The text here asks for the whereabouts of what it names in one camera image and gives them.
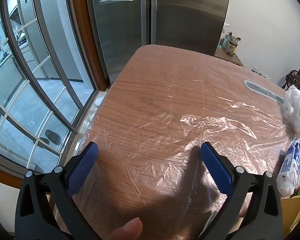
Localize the white plastic bag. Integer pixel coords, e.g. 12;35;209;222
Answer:
281;85;300;138

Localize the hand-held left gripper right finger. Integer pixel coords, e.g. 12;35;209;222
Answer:
197;141;283;240

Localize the stainless steel refrigerator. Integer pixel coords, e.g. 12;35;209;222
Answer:
84;0;232;85

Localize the clear plastic table cover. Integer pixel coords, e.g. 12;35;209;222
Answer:
75;45;300;240

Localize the wooden side cabinet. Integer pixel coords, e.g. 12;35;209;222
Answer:
214;47;244;67

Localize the glass jar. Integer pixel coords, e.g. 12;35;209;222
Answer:
226;41;238;57

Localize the cardboard box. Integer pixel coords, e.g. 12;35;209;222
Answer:
280;194;300;240

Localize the glass sliding door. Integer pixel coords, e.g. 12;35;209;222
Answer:
0;0;108;180

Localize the black fan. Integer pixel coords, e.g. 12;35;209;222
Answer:
283;69;300;90

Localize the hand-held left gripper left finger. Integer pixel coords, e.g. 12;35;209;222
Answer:
15;142;102;240

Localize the person's left hand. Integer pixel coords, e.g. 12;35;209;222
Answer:
104;217;143;240

